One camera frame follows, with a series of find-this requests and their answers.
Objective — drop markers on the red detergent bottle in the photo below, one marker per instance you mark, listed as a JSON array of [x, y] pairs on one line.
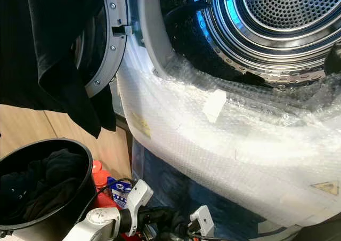
[[100, 182]]

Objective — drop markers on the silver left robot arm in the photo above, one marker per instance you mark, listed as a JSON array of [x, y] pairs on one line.
[[96, 225]]

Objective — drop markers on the blue white printed package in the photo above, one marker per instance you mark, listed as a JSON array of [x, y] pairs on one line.
[[120, 192]]

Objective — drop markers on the white tape piece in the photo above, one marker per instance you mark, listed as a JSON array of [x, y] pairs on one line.
[[214, 105]]

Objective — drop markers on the clear bubble wrap sheet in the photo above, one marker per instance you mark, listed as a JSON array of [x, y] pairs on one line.
[[213, 155]]

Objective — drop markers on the black round laundry bucket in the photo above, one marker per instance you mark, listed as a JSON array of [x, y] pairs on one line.
[[72, 219]]

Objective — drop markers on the black hanging garment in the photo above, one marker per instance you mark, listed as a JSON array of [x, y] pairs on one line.
[[53, 33]]

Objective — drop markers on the triangle warning sticker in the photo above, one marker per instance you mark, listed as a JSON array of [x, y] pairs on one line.
[[326, 187]]

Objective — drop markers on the black clothes pile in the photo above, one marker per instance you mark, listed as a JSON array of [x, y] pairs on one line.
[[42, 185]]

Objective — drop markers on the leopard print dark garment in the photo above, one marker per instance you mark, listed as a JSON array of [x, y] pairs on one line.
[[184, 43]]

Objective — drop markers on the grey round washer door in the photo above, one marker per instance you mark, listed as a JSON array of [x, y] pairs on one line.
[[112, 49]]

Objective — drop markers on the front-loading washing machine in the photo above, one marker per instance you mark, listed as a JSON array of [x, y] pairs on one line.
[[272, 33]]

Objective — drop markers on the yellow warning sticker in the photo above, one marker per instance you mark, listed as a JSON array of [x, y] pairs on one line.
[[141, 125]]

